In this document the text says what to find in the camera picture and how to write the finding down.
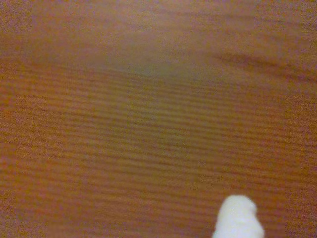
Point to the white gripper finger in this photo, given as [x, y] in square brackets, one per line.
[237, 220]

